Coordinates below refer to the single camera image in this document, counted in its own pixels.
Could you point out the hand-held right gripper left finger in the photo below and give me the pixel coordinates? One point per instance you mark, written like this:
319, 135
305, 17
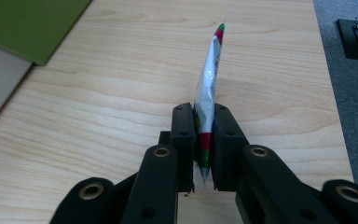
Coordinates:
183, 140

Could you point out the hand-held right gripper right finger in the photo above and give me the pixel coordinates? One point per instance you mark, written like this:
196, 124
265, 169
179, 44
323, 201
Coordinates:
228, 143

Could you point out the white red green packet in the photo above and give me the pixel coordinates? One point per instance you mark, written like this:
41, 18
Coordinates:
210, 84

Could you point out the green box lid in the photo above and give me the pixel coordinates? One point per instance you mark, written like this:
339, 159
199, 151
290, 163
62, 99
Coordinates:
32, 26

